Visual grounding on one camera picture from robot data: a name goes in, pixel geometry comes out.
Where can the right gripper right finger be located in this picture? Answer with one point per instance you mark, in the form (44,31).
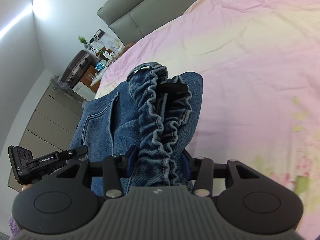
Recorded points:
(203,171)

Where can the small green potted plant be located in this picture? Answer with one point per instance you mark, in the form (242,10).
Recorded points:
(83,41)

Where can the wall power outlet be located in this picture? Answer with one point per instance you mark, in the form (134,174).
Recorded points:
(99,34)

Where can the white bedside cabinet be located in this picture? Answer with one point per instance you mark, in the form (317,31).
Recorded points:
(83,91)

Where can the wooden nightstand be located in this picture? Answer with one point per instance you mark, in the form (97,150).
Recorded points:
(92,78)

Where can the pink floral bed cover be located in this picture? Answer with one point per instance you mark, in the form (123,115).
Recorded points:
(259,60)

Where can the beige wardrobe cabinets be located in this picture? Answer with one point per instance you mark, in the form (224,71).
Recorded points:
(46,121)

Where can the dark brown suitcase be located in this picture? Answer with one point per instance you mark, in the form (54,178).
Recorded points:
(77,68)

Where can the standing electric fan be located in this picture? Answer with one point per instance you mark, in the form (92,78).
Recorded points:
(56,84)

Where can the phone with lit screen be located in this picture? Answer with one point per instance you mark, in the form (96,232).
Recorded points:
(99,66)

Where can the person's left hand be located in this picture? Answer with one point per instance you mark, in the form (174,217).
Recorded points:
(26,187)

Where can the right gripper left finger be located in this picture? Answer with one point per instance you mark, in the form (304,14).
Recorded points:
(112,169)

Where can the grey upholstered headboard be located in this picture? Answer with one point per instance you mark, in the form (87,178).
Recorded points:
(132,20)

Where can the blue denim pants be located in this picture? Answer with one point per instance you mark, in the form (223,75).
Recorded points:
(152,111)

